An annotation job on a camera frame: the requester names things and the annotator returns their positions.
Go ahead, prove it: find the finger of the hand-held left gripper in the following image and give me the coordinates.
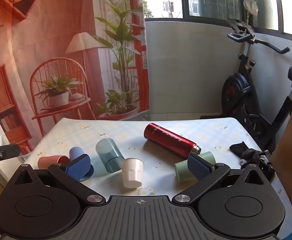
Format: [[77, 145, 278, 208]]
[[0, 139, 21, 172]]

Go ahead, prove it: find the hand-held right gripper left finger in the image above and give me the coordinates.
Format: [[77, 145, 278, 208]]
[[5, 154, 106, 204]]

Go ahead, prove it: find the translucent teal cup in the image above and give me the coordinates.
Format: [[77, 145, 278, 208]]
[[96, 138, 125, 173]]

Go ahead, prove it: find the printed room backdrop cloth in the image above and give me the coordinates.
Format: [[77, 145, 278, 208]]
[[0, 0, 151, 156]]

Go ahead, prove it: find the pink cup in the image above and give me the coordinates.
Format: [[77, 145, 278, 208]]
[[38, 155, 70, 170]]

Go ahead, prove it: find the white cup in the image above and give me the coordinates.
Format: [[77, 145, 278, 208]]
[[121, 158, 145, 189]]

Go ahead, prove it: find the black glove with strap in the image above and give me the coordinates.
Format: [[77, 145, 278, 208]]
[[229, 141, 275, 180]]

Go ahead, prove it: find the red thermos bottle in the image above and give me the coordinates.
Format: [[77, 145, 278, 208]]
[[144, 123, 201, 159]]

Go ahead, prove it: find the green cup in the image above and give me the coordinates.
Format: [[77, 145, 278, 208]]
[[174, 151, 216, 182]]

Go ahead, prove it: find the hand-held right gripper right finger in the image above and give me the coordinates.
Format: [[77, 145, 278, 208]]
[[172, 154, 273, 204]]

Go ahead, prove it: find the blue cup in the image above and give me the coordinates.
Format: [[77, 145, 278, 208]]
[[69, 147, 94, 181]]

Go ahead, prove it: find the black exercise bike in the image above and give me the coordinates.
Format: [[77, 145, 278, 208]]
[[200, 18, 292, 153]]

